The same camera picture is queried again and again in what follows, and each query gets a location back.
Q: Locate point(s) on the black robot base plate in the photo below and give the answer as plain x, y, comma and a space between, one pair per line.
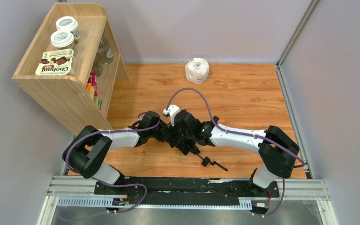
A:
184, 191

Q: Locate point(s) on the white lidded cup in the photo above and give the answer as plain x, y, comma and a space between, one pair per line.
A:
70, 24
63, 39

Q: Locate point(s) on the white lidded cup far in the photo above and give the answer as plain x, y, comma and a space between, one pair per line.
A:
70, 24

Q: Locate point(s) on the white paper towel roll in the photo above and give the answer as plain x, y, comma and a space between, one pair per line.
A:
197, 70

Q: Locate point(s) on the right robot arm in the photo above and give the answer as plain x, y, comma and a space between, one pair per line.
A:
276, 149

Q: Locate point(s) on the white lidded cup near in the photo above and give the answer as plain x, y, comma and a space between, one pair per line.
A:
63, 39

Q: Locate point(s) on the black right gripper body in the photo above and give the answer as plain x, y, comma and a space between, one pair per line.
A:
185, 144

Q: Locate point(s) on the aluminium frame rail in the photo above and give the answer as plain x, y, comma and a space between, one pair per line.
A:
78, 191

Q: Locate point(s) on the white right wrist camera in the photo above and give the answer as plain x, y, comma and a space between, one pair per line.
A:
171, 112

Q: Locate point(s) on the wooden shelf unit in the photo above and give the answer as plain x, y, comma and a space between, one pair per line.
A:
65, 97

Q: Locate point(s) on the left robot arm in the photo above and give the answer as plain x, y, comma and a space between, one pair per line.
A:
86, 153

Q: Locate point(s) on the black folding umbrella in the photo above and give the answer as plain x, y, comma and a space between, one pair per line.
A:
193, 149

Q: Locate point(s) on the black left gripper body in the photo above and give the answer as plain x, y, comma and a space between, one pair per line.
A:
168, 136

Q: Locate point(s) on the corner aluminium post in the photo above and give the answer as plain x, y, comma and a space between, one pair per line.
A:
300, 27

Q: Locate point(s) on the Chobani yogurt flip pack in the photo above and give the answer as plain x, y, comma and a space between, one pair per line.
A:
59, 62

